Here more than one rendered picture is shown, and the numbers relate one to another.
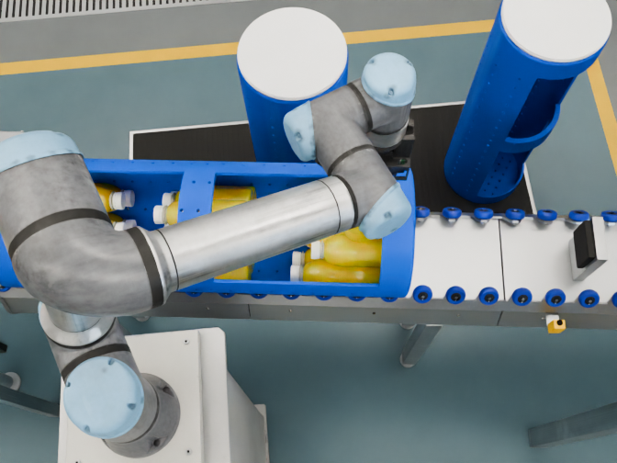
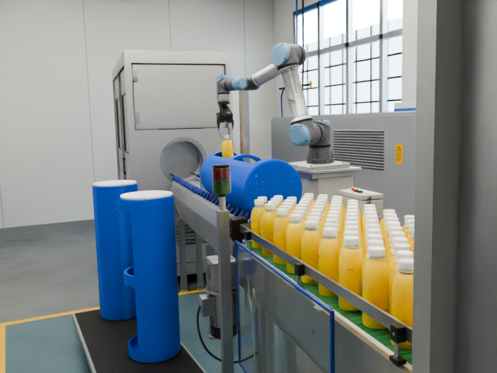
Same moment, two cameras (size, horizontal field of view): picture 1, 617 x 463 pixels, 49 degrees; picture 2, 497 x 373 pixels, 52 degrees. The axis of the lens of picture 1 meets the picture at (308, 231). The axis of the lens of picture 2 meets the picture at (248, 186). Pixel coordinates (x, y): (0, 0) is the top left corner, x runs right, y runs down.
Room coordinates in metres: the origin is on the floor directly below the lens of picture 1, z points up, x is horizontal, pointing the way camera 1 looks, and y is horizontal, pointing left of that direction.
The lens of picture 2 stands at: (1.60, 2.71, 1.40)
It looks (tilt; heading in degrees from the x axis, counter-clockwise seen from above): 7 degrees down; 247
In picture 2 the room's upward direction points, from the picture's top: 1 degrees counter-clockwise
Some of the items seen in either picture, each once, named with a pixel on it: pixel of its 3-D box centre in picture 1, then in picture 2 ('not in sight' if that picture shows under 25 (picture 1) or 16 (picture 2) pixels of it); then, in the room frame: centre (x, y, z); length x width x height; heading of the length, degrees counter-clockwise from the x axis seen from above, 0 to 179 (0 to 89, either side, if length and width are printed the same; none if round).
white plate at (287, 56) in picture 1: (292, 52); (146, 195); (1.04, 0.02, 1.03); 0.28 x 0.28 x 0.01
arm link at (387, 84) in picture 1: (385, 94); (223, 84); (0.53, -0.12, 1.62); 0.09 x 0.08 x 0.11; 115
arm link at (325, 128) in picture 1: (331, 132); (237, 83); (0.48, -0.04, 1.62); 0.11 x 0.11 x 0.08; 25
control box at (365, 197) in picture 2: not in sight; (359, 203); (0.33, 0.94, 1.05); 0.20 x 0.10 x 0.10; 85
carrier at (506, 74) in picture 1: (511, 107); (118, 249); (1.11, -0.66, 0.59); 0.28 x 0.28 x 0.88
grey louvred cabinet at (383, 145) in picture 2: not in sight; (350, 194); (-1.07, -1.16, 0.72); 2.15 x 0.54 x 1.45; 92
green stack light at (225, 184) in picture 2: not in sight; (221, 186); (0.99, 1.06, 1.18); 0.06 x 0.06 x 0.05
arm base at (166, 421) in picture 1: (132, 412); (319, 153); (0.16, 0.33, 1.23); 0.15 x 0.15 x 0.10
